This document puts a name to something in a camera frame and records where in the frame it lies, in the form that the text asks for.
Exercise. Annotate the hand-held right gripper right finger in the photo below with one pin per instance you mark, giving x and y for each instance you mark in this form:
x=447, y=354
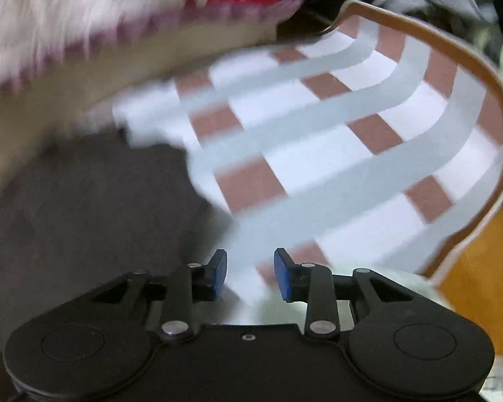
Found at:
x=283, y=274

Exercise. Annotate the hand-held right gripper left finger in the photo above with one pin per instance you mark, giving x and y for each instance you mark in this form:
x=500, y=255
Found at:
x=218, y=274

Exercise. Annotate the dark grey garment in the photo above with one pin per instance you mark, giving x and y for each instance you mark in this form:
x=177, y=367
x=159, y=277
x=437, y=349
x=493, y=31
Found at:
x=88, y=217

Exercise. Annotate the white folded garment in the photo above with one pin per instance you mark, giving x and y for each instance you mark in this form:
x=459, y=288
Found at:
x=406, y=281

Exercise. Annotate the checkered floor mat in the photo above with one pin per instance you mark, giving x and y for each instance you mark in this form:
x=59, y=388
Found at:
x=318, y=155

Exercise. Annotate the beige bed base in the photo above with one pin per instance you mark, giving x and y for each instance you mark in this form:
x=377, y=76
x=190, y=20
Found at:
x=88, y=92

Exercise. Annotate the white quilted bedspread red print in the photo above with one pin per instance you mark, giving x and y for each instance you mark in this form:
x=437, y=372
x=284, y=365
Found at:
x=88, y=8

